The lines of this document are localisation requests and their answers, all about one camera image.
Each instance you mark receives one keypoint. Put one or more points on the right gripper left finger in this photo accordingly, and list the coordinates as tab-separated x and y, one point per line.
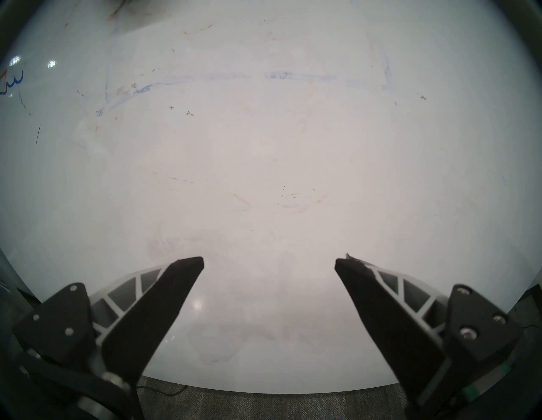
139	321

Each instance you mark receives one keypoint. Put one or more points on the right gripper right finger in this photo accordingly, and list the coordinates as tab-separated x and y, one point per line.
394	321

